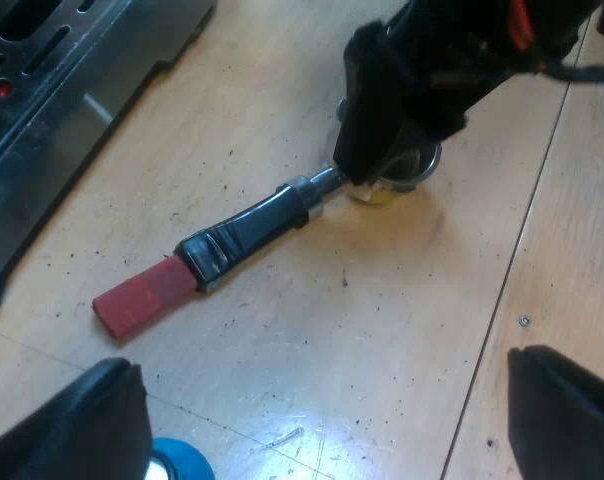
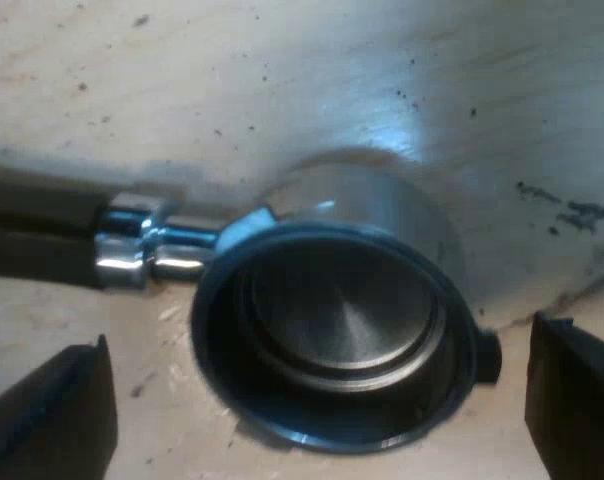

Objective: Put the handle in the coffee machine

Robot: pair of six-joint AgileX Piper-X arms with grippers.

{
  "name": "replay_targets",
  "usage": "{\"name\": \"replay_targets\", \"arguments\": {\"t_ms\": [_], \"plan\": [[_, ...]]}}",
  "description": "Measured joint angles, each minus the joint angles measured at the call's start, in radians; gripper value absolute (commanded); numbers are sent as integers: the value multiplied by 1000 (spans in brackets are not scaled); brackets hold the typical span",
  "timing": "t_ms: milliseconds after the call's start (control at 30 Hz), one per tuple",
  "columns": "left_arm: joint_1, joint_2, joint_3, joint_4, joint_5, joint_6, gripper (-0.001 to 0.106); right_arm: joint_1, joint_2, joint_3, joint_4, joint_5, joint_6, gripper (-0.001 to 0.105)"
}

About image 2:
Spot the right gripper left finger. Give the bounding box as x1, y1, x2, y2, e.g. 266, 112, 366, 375
0, 333, 119, 480

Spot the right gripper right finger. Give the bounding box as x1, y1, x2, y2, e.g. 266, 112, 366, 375
524, 310, 604, 480

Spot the filter holder with red-ended handle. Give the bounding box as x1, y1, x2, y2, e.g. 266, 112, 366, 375
0, 147, 504, 391

